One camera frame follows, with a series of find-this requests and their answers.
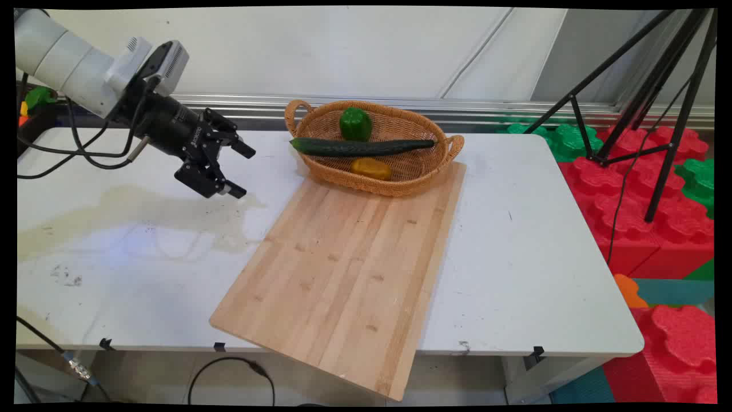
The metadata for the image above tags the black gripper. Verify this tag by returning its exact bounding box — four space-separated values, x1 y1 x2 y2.
112 80 256 199

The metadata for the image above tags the long dark green cucumber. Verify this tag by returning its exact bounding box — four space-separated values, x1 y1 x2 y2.
289 137 436 158

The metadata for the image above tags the green bell pepper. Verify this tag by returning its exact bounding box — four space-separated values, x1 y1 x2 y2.
339 107 373 142

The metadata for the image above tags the yellow potato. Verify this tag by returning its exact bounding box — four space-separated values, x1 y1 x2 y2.
350 158 393 181

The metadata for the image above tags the wooden cutting board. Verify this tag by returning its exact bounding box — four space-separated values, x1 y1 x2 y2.
209 161 467 402

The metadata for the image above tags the black side tray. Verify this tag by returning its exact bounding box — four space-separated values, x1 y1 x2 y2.
17 103 59 159

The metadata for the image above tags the green toy vegetable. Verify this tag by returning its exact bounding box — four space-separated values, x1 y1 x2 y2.
25 86 57 111

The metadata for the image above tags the woven wicker basket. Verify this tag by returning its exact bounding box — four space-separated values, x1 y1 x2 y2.
284 99 465 198

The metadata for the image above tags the green foam block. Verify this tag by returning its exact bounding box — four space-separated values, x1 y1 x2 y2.
675 159 715 220
496 117 604 163

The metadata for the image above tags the white table leg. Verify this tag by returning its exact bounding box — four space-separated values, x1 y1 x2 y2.
502 355 610 405

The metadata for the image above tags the large red foam block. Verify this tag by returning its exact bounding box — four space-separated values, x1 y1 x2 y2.
558 126 715 279

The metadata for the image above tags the orange foam piece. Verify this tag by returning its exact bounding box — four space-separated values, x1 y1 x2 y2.
614 274 650 310

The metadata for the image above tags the black tripod stand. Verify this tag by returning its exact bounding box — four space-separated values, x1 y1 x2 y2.
523 9 718 224

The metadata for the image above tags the teal foam mat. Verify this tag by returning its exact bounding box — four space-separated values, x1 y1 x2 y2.
632 279 715 307

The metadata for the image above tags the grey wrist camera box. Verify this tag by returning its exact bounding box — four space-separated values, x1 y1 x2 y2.
150 40 190 97

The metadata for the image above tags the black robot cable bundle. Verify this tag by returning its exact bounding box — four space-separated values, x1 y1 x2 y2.
17 74 156 180

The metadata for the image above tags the black looped cable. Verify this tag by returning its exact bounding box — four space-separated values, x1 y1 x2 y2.
188 357 276 406

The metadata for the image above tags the cable with metal connector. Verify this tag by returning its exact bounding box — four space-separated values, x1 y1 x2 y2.
16 316 113 402

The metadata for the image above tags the aluminium wall rail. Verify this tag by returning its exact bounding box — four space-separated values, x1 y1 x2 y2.
57 92 715 130

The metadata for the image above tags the thin black tripod cable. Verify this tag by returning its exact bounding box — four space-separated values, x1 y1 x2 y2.
606 74 694 267

